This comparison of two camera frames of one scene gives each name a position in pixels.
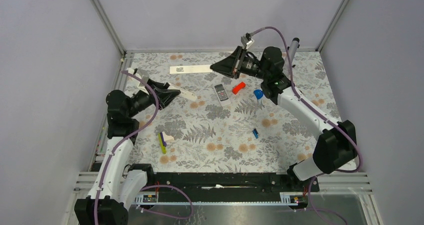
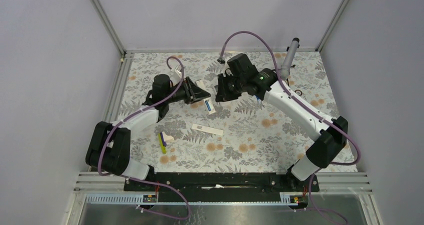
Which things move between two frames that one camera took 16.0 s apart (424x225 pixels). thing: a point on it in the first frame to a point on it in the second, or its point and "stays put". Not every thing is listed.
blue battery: [255, 133] to [208, 105]
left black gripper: [163, 95] to [193, 93]
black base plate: [222, 187] stays put
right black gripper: [232, 65] to [223, 95]
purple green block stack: [162, 142] stays put
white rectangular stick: [190, 69] to [207, 129]
